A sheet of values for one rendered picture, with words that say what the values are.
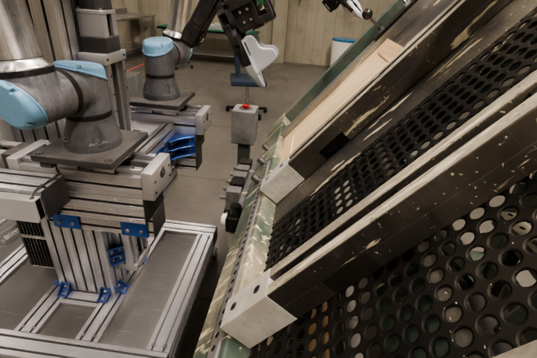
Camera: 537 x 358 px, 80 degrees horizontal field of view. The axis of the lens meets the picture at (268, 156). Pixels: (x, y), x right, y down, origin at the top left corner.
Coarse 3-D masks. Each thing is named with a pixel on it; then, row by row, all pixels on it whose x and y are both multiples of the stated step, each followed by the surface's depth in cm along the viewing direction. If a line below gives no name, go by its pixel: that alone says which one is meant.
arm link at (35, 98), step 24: (0, 0) 63; (24, 0) 68; (0, 24) 64; (24, 24) 67; (0, 48) 66; (24, 48) 68; (0, 72) 66; (24, 72) 67; (48, 72) 71; (0, 96) 68; (24, 96) 67; (48, 96) 72; (72, 96) 77; (24, 120) 69; (48, 120) 73
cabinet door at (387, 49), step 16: (384, 48) 114; (400, 48) 100; (368, 64) 118; (384, 64) 103; (352, 80) 120; (368, 80) 105; (336, 96) 123; (320, 112) 125; (304, 128) 128; (288, 144) 130
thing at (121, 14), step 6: (120, 12) 723; (126, 12) 749; (120, 18) 610; (126, 18) 626; (132, 18) 647; (138, 18) 672; (126, 42) 750; (132, 42) 755; (138, 42) 761; (126, 48) 685; (132, 48) 690; (138, 48) 697
